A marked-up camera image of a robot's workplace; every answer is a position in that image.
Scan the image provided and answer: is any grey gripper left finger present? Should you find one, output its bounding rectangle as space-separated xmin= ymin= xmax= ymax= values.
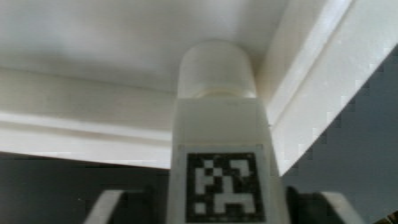
xmin=83 ymin=189 xmax=147 ymax=224

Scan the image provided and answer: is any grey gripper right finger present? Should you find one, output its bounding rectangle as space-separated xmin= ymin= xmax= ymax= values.
xmin=286 ymin=187 xmax=366 ymax=224

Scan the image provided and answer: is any white leg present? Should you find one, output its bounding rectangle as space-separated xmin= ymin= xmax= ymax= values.
xmin=167 ymin=41 xmax=289 ymax=224

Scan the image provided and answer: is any white square tabletop part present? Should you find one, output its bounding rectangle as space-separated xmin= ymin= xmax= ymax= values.
xmin=0 ymin=0 xmax=398 ymax=169

